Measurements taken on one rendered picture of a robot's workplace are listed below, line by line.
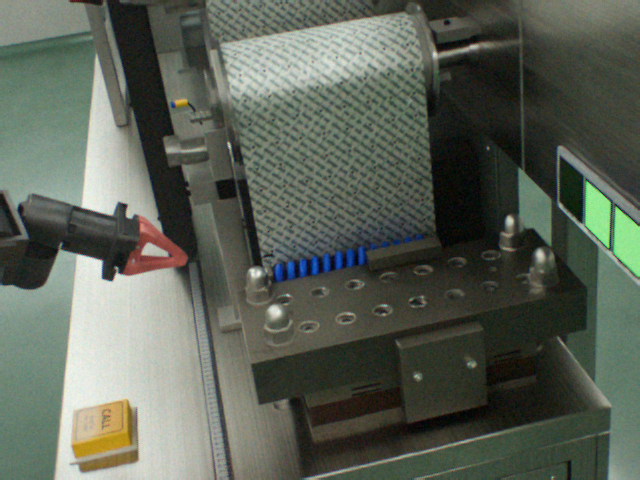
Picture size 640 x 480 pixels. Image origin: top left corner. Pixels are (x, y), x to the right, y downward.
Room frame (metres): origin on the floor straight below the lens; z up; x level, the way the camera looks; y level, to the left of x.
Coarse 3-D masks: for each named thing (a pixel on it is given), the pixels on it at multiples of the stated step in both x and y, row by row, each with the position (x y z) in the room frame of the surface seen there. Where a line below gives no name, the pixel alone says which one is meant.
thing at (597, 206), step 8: (592, 192) 0.76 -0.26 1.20; (592, 200) 0.76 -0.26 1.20; (600, 200) 0.75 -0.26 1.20; (608, 200) 0.73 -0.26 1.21; (592, 208) 0.76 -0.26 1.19; (600, 208) 0.75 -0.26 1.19; (608, 208) 0.73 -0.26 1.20; (592, 216) 0.76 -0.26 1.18; (600, 216) 0.74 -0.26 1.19; (608, 216) 0.73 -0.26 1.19; (592, 224) 0.76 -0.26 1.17; (600, 224) 0.74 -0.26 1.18; (608, 224) 0.73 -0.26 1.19; (600, 232) 0.74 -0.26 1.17; (608, 232) 0.73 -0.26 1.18; (600, 240) 0.74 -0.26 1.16; (608, 240) 0.73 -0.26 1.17
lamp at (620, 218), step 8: (616, 208) 0.71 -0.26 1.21; (616, 216) 0.71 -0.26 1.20; (624, 216) 0.70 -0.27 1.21; (616, 224) 0.71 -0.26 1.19; (624, 224) 0.70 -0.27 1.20; (632, 224) 0.68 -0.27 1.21; (616, 232) 0.71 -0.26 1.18; (624, 232) 0.70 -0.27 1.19; (632, 232) 0.68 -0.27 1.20; (616, 240) 0.71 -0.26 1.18; (624, 240) 0.70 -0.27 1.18; (632, 240) 0.68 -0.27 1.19; (616, 248) 0.71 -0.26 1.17; (624, 248) 0.70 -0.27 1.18; (632, 248) 0.68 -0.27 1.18; (616, 256) 0.71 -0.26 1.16; (624, 256) 0.70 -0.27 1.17; (632, 256) 0.68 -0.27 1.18; (632, 264) 0.68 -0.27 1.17
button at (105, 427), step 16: (128, 400) 0.91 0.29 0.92; (80, 416) 0.88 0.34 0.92; (96, 416) 0.88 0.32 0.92; (112, 416) 0.88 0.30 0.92; (128, 416) 0.88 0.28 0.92; (80, 432) 0.85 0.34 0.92; (96, 432) 0.85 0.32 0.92; (112, 432) 0.84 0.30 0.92; (128, 432) 0.85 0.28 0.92; (80, 448) 0.83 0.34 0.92; (96, 448) 0.84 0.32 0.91; (112, 448) 0.84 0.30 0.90
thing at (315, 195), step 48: (288, 144) 1.01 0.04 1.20; (336, 144) 1.02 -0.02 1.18; (384, 144) 1.03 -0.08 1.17; (288, 192) 1.01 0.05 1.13; (336, 192) 1.02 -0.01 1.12; (384, 192) 1.03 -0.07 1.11; (432, 192) 1.03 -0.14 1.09; (288, 240) 1.01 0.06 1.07; (336, 240) 1.02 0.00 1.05; (384, 240) 1.02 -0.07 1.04
